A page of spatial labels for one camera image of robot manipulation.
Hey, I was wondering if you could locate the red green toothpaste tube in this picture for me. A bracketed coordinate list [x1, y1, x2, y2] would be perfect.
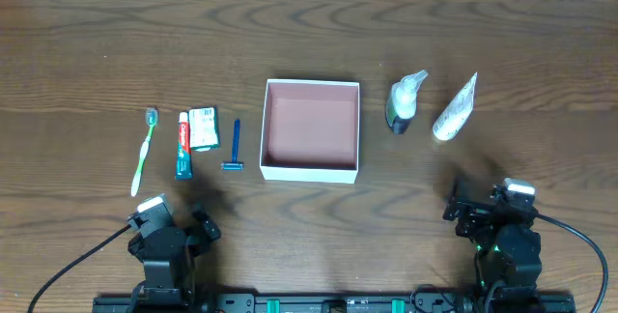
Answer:
[175, 112, 192, 181]

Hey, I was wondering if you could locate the blue disposable razor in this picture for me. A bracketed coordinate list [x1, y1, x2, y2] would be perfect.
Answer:
[221, 119, 243, 171]

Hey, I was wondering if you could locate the white green sachet packet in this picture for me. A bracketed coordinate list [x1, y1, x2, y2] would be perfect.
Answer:
[188, 106, 220, 152]

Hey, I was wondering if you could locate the white squeeze tube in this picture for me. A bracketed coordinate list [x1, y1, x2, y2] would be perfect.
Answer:
[432, 72, 478, 141]

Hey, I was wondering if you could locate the green white toothbrush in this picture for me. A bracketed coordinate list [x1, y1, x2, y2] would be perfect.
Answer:
[130, 107, 158, 197]

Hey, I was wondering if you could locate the clear pump bottle dark liquid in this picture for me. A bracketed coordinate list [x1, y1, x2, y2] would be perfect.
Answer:
[385, 70, 429, 134]

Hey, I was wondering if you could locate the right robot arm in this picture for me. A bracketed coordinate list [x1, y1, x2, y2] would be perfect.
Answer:
[443, 195, 543, 298]

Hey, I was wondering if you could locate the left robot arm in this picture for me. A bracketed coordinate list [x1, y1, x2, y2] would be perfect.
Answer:
[127, 206, 221, 311]

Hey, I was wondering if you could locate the white box with pink interior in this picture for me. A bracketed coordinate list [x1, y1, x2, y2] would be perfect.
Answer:
[259, 79, 360, 185]

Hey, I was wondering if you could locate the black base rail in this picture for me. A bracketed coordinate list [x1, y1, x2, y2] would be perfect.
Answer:
[92, 290, 576, 313]

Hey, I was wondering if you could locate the right black cable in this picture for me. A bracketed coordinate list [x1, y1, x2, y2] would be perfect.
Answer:
[535, 213, 609, 313]

